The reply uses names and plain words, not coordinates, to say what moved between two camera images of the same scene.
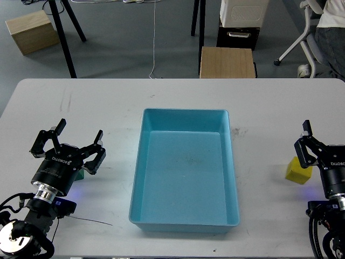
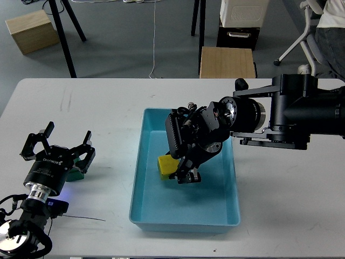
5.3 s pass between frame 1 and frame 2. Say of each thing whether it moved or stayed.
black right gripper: moved
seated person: stayed
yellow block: moved
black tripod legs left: stayed
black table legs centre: stayed
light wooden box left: stayed
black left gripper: moved
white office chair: stayed
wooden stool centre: stayed
